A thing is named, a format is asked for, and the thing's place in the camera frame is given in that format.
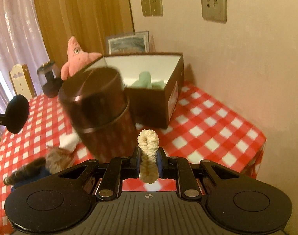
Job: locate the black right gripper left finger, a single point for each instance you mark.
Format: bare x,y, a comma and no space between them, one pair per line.
135,163

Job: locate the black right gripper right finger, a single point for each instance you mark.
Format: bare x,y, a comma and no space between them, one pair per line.
162,163

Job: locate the grey striped knit sock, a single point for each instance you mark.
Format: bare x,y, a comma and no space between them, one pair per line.
55,161

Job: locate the wooden chair cream seat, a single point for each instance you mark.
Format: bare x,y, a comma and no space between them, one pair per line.
22,81

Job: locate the dark glass jar green lid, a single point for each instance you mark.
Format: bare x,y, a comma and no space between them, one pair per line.
49,78

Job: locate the red white checkered tablecloth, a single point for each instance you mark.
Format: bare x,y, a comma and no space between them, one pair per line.
200,128

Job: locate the white red tissue packet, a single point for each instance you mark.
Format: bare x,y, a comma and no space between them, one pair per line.
69,142

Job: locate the sheer lilac curtain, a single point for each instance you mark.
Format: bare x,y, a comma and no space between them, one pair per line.
21,42

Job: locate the brown cylindrical canister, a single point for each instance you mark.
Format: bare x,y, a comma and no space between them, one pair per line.
98,109

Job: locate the pink starfish plush toy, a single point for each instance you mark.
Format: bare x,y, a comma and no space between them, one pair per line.
77,59

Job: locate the brown cardboard box white inside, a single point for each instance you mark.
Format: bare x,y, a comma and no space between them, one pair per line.
149,107

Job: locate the green cloth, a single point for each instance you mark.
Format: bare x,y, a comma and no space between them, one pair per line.
145,81

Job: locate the framed grey picture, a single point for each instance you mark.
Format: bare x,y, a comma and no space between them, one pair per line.
127,43

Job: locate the orange brown curtain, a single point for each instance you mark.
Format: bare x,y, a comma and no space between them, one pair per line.
90,21

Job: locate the beige double wall socket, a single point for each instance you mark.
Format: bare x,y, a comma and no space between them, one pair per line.
152,8

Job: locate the beige data wall socket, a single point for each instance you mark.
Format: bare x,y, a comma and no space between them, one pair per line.
214,10

